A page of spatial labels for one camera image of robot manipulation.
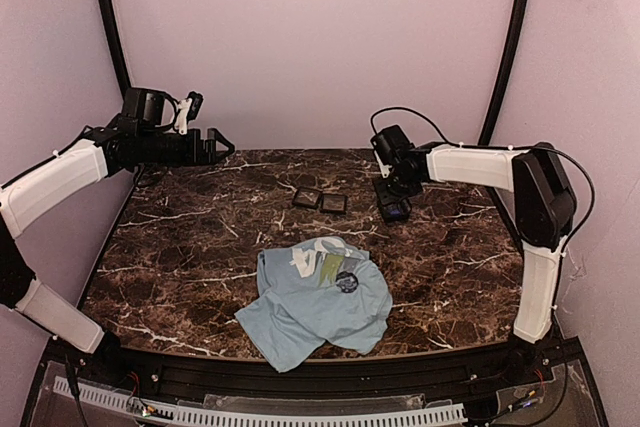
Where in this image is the light blue printed t-shirt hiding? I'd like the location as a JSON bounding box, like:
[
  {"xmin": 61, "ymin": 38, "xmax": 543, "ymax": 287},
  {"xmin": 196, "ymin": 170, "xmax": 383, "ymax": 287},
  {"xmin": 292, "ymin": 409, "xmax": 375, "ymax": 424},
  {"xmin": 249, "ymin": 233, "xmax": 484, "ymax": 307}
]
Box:
[{"xmin": 235, "ymin": 236, "xmax": 393, "ymax": 373}]

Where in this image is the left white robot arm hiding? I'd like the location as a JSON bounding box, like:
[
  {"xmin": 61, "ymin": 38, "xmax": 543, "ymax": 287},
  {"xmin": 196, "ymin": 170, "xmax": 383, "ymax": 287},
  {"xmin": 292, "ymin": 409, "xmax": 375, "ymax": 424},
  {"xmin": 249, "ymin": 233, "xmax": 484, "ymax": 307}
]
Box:
[{"xmin": 1, "ymin": 126, "xmax": 235, "ymax": 355}]

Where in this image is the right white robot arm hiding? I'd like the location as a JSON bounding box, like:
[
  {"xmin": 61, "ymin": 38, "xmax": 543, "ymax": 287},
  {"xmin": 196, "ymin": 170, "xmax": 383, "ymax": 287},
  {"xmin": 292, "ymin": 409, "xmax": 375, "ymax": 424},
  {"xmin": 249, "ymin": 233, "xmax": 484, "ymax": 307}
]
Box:
[{"xmin": 371, "ymin": 133, "xmax": 577, "ymax": 344}]

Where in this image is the right black display box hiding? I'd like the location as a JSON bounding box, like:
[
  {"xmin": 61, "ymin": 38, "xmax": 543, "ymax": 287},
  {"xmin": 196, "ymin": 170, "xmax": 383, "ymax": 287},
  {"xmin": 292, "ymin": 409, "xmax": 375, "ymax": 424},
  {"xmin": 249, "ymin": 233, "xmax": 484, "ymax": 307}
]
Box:
[{"xmin": 381, "ymin": 205, "xmax": 410, "ymax": 224}]

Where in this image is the black display box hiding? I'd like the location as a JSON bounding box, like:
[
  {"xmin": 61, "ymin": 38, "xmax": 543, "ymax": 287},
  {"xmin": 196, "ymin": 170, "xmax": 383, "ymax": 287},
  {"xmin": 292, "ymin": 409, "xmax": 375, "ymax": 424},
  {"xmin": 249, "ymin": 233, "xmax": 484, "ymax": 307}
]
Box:
[
  {"xmin": 320, "ymin": 193, "xmax": 348, "ymax": 215},
  {"xmin": 381, "ymin": 205, "xmax": 410, "ymax": 224},
  {"xmin": 292, "ymin": 187, "xmax": 322, "ymax": 209}
]

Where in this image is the middle black display box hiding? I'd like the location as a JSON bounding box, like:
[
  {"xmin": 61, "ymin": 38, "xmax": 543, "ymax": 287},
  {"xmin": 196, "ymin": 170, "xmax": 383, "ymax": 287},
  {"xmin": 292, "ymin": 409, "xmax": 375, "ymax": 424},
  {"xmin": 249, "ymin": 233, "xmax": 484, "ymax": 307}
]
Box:
[{"xmin": 320, "ymin": 193, "xmax": 348, "ymax": 215}]

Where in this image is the left black display box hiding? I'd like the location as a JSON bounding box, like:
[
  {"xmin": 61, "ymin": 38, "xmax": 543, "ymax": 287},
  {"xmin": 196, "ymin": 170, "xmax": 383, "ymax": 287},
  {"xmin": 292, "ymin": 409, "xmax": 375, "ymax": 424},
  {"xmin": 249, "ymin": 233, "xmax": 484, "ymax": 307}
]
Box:
[{"xmin": 292, "ymin": 187, "xmax": 322, "ymax": 209}]

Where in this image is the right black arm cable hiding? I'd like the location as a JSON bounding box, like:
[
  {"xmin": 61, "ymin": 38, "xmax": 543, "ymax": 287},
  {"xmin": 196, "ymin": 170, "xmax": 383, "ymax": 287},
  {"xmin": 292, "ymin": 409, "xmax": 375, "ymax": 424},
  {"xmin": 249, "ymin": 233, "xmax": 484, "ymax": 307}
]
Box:
[{"xmin": 369, "ymin": 106, "xmax": 596, "ymax": 258}]

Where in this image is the black front frame rail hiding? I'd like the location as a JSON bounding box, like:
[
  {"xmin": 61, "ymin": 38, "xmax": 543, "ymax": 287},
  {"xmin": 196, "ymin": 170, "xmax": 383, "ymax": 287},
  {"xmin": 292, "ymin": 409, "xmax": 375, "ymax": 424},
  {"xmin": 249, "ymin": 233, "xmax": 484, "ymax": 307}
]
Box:
[{"xmin": 76, "ymin": 344, "xmax": 551, "ymax": 401}]

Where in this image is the left black frame post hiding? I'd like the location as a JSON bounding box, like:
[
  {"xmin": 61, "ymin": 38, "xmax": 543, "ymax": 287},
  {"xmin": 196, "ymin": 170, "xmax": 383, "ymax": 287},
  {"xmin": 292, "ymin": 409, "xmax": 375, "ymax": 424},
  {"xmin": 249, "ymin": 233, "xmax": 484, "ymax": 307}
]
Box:
[{"xmin": 97, "ymin": 0, "xmax": 132, "ymax": 98}]

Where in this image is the black frame post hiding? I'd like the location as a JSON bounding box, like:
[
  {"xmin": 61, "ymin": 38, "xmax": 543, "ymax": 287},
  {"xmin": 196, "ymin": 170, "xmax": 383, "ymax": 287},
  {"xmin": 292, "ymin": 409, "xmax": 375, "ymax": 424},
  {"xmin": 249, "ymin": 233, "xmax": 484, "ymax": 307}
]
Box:
[
  {"xmin": 97, "ymin": 0, "xmax": 132, "ymax": 98},
  {"xmin": 478, "ymin": 0, "xmax": 528, "ymax": 146}
]

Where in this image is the white slotted cable duct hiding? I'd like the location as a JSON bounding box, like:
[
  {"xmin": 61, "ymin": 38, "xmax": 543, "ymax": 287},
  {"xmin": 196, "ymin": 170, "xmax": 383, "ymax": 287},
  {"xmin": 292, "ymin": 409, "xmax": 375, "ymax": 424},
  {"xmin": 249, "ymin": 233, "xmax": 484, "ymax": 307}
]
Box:
[{"xmin": 79, "ymin": 382, "xmax": 468, "ymax": 426}]

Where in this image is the right black frame post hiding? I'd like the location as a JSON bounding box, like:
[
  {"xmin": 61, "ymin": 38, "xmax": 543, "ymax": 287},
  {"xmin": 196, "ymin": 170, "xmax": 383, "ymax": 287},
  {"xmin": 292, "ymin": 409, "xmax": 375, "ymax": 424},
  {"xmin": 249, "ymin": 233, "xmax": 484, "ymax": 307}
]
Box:
[{"xmin": 478, "ymin": 0, "xmax": 528, "ymax": 146}]

